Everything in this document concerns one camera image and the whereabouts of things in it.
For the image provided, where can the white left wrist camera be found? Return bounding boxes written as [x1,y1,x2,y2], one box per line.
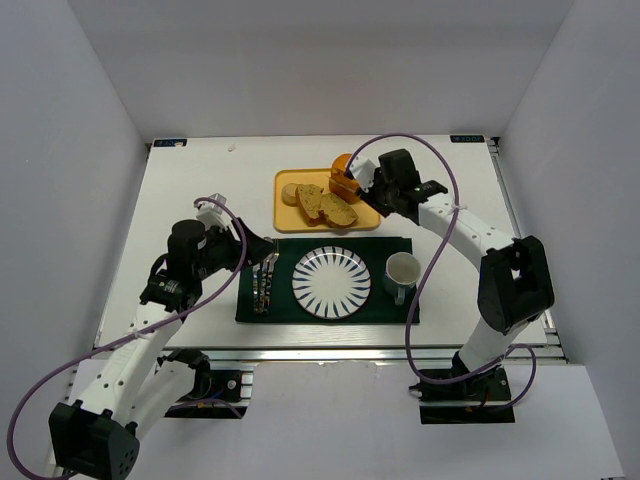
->
[194,193,228,233]

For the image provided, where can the white mug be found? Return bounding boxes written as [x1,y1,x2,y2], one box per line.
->
[383,252,421,306]

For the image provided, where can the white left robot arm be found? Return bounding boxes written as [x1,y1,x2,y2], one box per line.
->
[49,220,274,479]

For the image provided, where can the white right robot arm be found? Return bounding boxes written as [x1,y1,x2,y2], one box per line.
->
[347,149,555,380]

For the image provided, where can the blue label sticker right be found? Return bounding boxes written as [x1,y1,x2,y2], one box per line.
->
[449,134,485,143]

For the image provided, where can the blue label sticker left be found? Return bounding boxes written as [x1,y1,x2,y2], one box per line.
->
[152,139,187,148]

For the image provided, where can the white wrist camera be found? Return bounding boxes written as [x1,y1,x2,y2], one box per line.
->
[345,155,376,197]
[194,193,228,233]

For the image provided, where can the seeded bread slice right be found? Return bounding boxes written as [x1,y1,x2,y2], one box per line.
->
[319,193,359,228]

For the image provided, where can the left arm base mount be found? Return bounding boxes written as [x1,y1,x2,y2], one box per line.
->
[155,349,248,419]

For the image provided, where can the yellow tray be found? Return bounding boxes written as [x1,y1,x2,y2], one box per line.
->
[273,168,381,233]

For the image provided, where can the dark green placemat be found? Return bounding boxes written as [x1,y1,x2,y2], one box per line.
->
[235,237,415,325]

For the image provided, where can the patterned handle fork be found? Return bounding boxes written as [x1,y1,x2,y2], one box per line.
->
[252,260,269,314]

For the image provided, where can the white blue striped plate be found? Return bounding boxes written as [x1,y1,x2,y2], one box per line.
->
[291,246,372,322]

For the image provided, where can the blue label sticker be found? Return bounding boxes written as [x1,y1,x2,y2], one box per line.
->
[152,139,187,148]
[449,134,485,143]

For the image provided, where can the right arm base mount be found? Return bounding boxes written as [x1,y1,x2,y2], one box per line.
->
[409,355,515,425]

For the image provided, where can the small round bread slice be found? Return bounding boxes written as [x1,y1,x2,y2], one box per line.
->
[281,183,298,206]

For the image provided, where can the seeded bread slice left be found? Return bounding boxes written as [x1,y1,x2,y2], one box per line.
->
[295,184,324,225]

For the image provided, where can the seeded bread slice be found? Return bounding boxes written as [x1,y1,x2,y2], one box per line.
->
[319,193,359,228]
[295,184,324,225]

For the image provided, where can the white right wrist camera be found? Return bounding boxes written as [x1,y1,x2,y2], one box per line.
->
[345,155,376,197]

